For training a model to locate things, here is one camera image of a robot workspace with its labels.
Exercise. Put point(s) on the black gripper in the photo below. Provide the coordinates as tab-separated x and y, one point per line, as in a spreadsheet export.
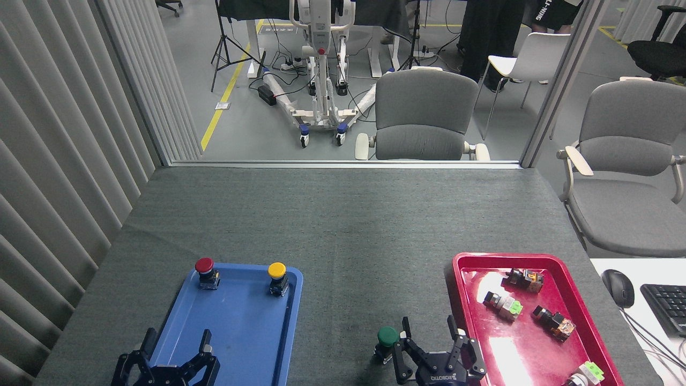
440	370
166	377

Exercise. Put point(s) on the green push button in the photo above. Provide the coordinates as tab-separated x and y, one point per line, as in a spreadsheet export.
387	335

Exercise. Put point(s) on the red push button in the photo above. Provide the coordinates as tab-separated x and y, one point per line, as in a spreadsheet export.
204	265

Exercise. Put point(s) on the yellow push button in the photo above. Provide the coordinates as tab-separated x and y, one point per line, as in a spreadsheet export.
277	269

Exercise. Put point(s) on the blue plastic tray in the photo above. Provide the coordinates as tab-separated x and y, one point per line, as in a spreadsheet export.
252	332

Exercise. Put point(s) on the red plastic tray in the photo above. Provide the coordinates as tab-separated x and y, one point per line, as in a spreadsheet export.
557	354

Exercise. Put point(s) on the black computer mouse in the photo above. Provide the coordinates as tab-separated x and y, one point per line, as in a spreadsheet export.
618	288

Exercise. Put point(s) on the white desk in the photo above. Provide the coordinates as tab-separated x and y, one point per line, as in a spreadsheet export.
648	271

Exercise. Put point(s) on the black keyboard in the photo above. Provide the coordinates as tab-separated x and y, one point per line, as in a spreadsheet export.
669	306

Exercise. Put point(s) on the grey office chair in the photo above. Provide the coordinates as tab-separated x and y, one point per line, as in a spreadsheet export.
423	107
627	209

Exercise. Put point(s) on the black power adapter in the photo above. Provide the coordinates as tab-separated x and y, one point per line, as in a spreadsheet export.
266	95

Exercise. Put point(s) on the white plastic chair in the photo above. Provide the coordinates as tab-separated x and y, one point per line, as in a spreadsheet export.
536	56

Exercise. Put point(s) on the white power strip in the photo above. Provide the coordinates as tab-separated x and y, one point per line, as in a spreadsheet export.
292	65

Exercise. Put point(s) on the person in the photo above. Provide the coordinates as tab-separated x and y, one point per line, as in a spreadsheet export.
552	10
487	32

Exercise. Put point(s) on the black tripod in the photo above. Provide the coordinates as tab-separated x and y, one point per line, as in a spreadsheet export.
221	33
415	27

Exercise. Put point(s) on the white stand on wheels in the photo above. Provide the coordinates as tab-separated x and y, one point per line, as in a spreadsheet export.
320	37

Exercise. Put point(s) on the black chair base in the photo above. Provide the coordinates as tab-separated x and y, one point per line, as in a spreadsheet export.
170	5

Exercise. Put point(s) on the black office chair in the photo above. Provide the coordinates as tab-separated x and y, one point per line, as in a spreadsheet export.
656	56

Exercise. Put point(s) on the silver switch with green block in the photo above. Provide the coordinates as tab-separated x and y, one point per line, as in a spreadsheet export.
587	373
504	304

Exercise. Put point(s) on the black switch with orange block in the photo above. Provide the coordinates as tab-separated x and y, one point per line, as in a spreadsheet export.
554	323
522	280

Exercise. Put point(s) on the silver post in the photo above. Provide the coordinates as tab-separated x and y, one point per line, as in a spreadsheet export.
563	86

